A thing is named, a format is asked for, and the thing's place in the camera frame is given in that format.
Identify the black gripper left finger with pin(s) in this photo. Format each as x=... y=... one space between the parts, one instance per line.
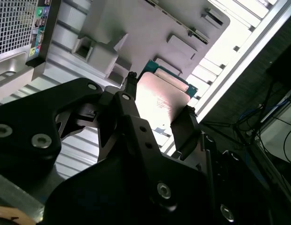
x=25 y=122

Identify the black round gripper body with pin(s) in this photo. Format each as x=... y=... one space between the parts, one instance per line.
x=101 y=199

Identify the silver green CPU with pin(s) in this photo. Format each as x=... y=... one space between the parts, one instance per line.
x=159 y=98

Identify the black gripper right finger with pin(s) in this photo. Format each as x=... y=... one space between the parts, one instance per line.
x=185 y=133

